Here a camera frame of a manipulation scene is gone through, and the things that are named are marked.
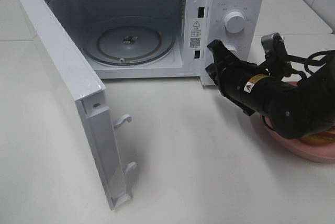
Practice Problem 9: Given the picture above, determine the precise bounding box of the white microwave oven body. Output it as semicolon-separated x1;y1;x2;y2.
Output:
45;0;262;85

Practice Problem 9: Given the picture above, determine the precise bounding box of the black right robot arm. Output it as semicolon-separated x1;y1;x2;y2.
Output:
206;35;334;139

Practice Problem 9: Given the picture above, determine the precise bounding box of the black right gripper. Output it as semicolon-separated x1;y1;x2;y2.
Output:
205;39;258;116

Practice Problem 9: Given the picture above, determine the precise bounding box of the burger with lettuce and tomato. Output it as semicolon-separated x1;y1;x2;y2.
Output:
299;126;334;145

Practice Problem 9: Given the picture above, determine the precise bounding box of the pink round plate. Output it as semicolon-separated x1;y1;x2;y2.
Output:
262;93;334;164

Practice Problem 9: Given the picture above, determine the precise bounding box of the white microwave door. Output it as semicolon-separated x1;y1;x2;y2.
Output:
18;0;137;210

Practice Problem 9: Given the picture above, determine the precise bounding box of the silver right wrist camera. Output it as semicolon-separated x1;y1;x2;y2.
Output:
261;32;287;59

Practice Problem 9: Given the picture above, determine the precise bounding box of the lower white microwave knob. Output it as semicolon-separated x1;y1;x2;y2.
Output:
225;44;239;56

